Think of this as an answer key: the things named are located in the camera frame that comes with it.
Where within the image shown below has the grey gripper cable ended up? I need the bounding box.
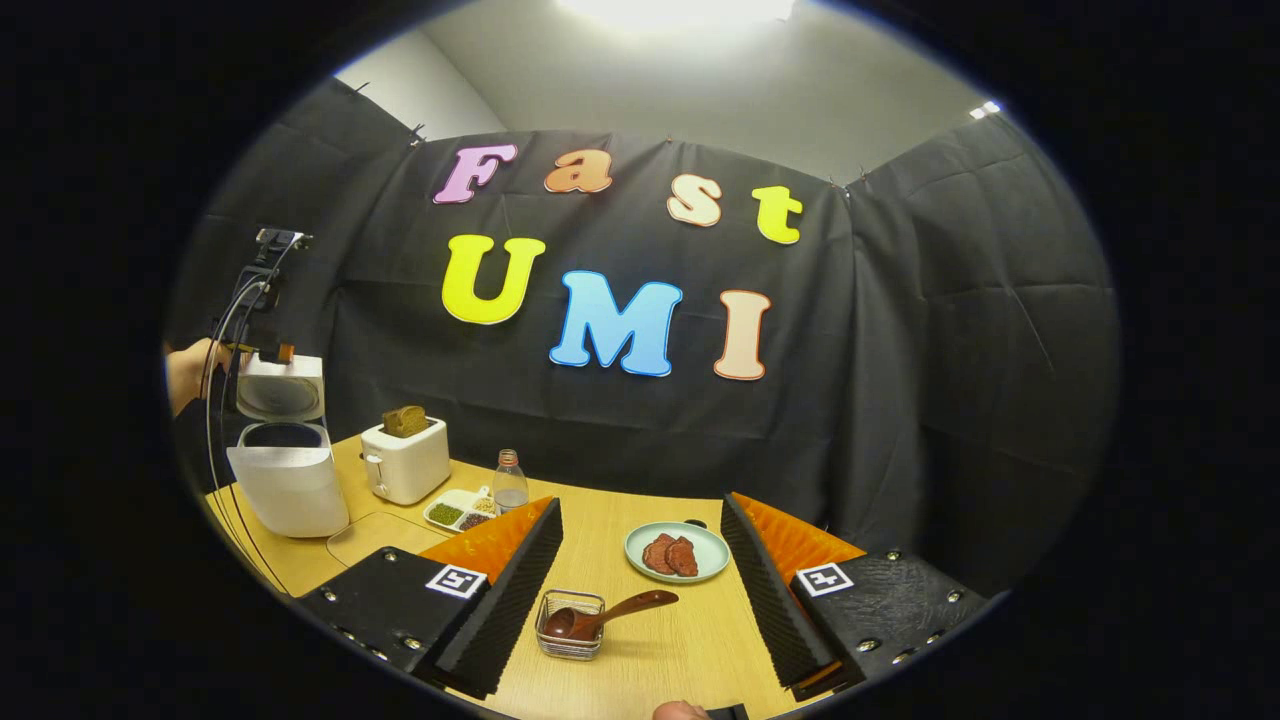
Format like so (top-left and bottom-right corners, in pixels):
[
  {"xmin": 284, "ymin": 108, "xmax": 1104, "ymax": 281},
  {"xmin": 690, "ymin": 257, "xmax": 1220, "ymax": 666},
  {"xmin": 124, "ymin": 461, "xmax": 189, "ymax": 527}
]
[{"xmin": 203, "ymin": 278, "xmax": 293, "ymax": 598}]

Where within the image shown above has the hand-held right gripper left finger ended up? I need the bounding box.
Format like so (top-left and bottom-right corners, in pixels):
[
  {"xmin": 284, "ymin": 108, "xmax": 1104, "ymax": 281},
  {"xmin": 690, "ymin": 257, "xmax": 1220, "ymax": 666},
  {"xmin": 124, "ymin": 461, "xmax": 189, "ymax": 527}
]
[{"xmin": 298, "ymin": 497, "xmax": 563, "ymax": 701}]

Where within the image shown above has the white rice cooker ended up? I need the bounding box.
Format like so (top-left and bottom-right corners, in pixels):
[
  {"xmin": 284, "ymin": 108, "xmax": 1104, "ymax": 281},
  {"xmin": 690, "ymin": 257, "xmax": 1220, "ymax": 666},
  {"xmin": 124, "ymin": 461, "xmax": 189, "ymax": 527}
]
[{"xmin": 227, "ymin": 353, "xmax": 350, "ymax": 539}]

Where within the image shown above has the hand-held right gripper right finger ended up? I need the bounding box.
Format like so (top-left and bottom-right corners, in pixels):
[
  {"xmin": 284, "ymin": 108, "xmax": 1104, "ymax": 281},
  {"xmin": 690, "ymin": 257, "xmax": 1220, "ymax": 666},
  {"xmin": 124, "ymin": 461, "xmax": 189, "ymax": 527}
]
[{"xmin": 720, "ymin": 492, "xmax": 986, "ymax": 701}]

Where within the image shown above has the clear plastic water bottle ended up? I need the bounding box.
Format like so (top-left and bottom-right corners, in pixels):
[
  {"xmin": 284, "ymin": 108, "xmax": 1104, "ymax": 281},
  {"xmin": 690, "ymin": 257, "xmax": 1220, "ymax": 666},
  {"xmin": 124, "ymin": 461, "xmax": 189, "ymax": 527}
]
[{"xmin": 492, "ymin": 449, "xmax": 530, "ymax": 515}]

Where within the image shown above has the brown wooden spoon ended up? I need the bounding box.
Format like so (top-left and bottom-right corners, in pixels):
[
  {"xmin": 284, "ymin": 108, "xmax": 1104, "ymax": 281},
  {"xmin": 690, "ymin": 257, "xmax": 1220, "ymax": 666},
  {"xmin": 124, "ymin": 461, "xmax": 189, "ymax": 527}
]
[{"xmin": 543, "ymin": 589, "xmax": 680, "ymax": 642}]

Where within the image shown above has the light green plate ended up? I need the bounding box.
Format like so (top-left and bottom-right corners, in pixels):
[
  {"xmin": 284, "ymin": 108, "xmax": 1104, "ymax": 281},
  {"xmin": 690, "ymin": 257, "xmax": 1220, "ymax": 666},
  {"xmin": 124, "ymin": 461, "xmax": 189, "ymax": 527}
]
[{"xmin": 624, "ymin": 521, "xmax": 732, "ymax": 584}]

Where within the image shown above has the large ceiling light panel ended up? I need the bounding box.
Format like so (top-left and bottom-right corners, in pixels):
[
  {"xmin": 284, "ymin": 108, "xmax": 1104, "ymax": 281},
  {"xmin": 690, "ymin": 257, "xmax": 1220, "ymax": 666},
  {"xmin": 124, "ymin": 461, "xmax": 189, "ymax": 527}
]
[{"xmin": 555, "ymin": 0, "xmax": 796, "ymax": 31}]

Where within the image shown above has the black backdrop cloth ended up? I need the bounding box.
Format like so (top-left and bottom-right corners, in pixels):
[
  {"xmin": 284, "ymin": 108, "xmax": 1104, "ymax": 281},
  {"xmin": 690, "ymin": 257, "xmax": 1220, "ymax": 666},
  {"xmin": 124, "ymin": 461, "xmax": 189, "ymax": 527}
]
[{"xmin": 165, "ymin": 75, "xmax": 1121, "ymax": 601}]

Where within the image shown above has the white toaster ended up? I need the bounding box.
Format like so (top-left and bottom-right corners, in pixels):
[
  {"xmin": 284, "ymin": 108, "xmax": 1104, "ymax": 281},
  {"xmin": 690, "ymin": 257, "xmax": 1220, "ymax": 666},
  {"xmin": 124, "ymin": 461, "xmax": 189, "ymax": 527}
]
[{"xmin": 360, "ymin": 416, "xmax": 452, "ymax": 506}]

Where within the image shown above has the metal wire chopstick holder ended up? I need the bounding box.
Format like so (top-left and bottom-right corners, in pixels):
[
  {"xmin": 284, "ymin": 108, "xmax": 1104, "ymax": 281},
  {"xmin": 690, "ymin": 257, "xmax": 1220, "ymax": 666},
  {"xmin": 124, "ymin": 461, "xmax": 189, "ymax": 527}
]
[{"xmin": 535, "ymin": 589, "xmax": 607, "ymax": 662}]

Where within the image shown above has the white divided grain dish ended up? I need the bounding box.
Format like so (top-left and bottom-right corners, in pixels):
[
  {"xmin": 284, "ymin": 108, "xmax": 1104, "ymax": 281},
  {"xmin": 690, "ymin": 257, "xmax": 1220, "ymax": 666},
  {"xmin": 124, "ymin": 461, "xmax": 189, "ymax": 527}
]
[{"xmin": 424, "ymin": 487, "xmax": 498, "ymax": 533}]

